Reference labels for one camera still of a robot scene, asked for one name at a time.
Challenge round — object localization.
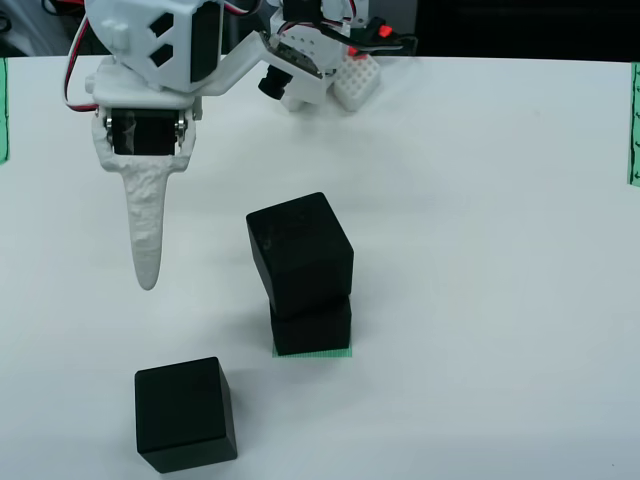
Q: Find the green paper strip with arrows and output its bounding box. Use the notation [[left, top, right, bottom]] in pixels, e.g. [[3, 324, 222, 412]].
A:
[[624, 62, 640, 189], [0, 57, 12, 166]]

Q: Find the black orange clamp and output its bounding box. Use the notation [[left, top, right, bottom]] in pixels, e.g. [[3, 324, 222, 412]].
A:
[[344, 17, 419, 56]]

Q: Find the black cube block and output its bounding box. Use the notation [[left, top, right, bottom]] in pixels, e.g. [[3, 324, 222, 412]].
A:
[[133, 355, 239, 474], [268, 297, 353, 357], [245, 191, 355, 320]]

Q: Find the pale grey plastic bag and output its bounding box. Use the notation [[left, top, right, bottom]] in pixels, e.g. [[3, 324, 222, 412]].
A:
[[0, 0, 71, 57]]

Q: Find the green striped square marker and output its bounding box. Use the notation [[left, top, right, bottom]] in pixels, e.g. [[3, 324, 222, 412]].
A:
[[271, 345, 354, 359]]

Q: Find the white red servo cable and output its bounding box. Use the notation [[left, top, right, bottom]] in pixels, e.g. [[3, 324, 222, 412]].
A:
[[63, 14, 109, 114]]

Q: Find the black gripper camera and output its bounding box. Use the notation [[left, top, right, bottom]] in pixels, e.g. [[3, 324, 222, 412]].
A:
[[257, 34, 324, 101]]

